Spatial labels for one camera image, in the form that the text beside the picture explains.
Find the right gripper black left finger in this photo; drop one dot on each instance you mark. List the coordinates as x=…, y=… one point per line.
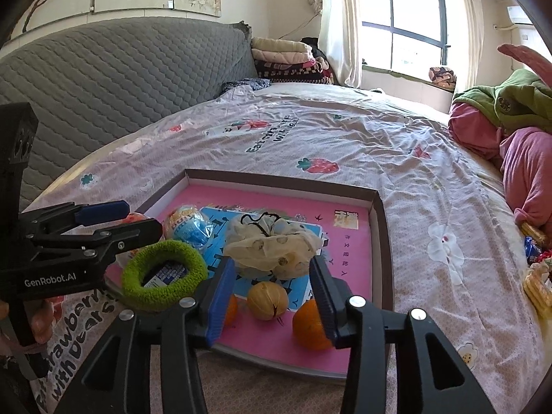
x=116, y=375

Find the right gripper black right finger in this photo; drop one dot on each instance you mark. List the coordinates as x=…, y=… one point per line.
x=431, y=375

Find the large orange mandarin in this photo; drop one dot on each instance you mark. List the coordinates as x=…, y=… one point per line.
x=308, y=329

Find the red white snack ball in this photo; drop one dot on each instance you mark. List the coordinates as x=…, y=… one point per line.
x=123, y=258

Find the beige round onion-like ball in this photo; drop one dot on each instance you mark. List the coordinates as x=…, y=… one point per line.
x=267, y=301

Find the blue tissue packet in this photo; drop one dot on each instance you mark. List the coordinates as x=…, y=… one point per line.
x=165, y=276

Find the small orange mandarin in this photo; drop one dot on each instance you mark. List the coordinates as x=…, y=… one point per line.
x=232, y=310

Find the blue white snack ball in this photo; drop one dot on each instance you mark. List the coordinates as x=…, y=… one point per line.
x=189, y=225

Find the cream drawstring cloth bag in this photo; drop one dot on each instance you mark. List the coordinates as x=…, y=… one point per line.
x=266, y=244

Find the person's left hand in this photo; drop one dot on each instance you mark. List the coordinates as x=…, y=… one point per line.
x=41, y=318

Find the grey box lid tray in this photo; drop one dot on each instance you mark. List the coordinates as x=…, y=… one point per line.
x=382, y=287

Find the pink patterned bed sheet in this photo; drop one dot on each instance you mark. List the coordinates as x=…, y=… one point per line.
x=456, y=250

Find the grey quilted headboard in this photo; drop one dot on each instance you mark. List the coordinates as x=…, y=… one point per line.
x=95, y=83

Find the pile of snack packets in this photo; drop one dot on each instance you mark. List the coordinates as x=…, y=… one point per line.
x=537, y=282

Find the pink crumpled quilt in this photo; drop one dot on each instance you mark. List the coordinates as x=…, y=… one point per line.
x=524, y=156

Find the floral cloth on windowsill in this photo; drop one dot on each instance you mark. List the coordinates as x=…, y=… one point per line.
x=443, y=77

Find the green blanket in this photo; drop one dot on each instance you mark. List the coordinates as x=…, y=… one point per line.
x=523, y=100

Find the stack of folded blankets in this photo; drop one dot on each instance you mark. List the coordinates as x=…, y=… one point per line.
x=280, y=60

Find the white curtain left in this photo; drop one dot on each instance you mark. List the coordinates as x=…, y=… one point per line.
x=339, y=39

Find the white curtain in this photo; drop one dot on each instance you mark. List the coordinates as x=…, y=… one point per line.
x=339, y=39
x=471, y=42

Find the white curtain right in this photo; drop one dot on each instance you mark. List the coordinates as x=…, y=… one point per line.
x=471, y=42

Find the white air conditioner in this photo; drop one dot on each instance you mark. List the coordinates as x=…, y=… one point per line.
x=517, y=16

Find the window with dark frame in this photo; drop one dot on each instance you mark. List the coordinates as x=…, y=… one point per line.
x=404, y=36

